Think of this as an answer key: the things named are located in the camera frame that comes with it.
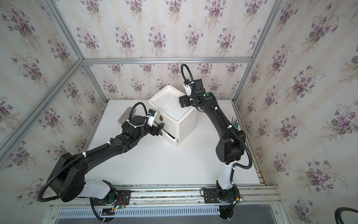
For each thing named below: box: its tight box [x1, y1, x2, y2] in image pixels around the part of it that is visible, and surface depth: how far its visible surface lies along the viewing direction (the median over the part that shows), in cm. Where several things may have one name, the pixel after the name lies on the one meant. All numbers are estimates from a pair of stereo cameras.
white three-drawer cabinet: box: [149, 84, 198, 147], surface depth 86 cm
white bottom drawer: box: [160, 128, 179, 147], surface depth 92 cm
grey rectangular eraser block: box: [117, 106, 136, 125], surface depth 107 cm
